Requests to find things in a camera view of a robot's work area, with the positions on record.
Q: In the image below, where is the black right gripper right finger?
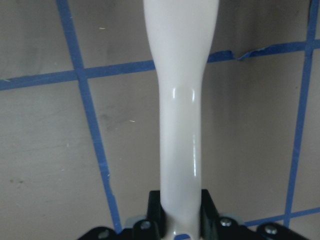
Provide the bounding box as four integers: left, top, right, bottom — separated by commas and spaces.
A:
200, 189, 219, 240

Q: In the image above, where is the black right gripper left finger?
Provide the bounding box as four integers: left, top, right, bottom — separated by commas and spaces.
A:
147, 190, 168, 240

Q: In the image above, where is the white hand brush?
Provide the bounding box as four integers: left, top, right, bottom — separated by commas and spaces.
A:
143, 0, 219, 240

